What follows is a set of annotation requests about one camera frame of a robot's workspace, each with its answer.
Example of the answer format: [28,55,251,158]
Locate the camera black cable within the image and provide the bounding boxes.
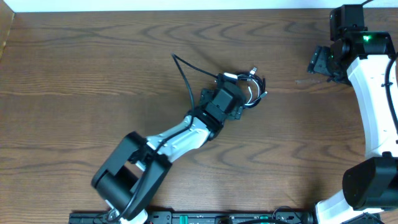
[360,0,398,136]
[105,53,218,223]

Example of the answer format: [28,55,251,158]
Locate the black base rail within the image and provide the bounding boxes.
[68,209,316,224]

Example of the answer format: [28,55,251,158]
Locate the right camera black cable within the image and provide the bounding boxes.
[360,0,398,136]

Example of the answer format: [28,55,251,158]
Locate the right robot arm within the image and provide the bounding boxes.
[304,4,397,223]

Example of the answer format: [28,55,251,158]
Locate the black USB cable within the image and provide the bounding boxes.
[235,71,268,110]

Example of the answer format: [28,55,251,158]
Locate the white USB cable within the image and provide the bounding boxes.
[238,67,261,105]

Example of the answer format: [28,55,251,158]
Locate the left camera black cable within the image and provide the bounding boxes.
[105,53,218,223]

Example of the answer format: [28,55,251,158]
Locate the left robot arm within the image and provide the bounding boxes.
[91,73,246,223]

